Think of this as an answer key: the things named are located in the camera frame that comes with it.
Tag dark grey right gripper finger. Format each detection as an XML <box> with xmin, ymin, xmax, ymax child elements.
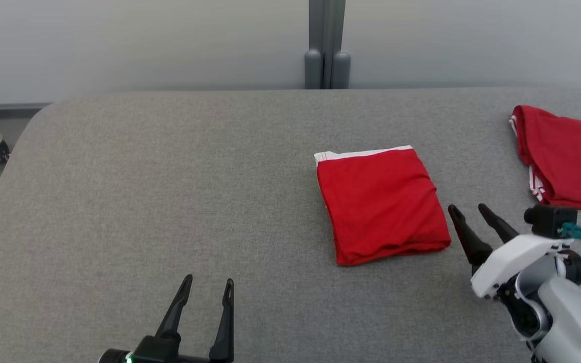
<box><xmin>447</xmin><ymin>204</ymin><xmax>494</xmax><ymax>268</ymax></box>
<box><xmin>478</xmin><ymin>203</ymin><xmax>520</xmax><ymax>245</ymax></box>

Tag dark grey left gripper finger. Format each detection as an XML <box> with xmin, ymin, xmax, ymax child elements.
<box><xmin>208</xmin><ymin>278</ymin><xmax>235</xmax><ymax>362</ymax></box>
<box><xmin>154</xmin><ymin>274</ymin><xmax>194</xmax><ymax>339</ymax></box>

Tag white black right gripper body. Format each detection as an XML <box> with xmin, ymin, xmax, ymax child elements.
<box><xmin>470</xmin><ymin>233</ymin><xmax>574</xmax><ymax>299</ymax></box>

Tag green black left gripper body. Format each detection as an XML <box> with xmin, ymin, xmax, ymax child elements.
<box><xmin>130</xmin><ymin>336</ymin><xmax>234</xmax><ymax>363</ymax></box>

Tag red white basketball jersey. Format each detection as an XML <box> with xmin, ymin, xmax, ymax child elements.
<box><xmin>509</xmin><ymin>104</ymin><xmax>581</xmax><ymax>210</ymax></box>

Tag red white basketball shorts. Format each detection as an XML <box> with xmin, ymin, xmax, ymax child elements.
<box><xmin>314</xmin><ymin>145</ymin><xmax>452</xmax><ymax>267</ymax></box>

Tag grey aluminium wall post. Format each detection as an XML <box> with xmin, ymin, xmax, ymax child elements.
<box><xmin>304</xmin><ymin>0</ymin><xmax>352</xmax><ymax>90</ymax></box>

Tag dark grey wall ledge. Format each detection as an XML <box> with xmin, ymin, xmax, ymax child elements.
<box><xmin>0</xmin><ymin>103</ymin><xmax>51</xmax><ymax>120</ymax></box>

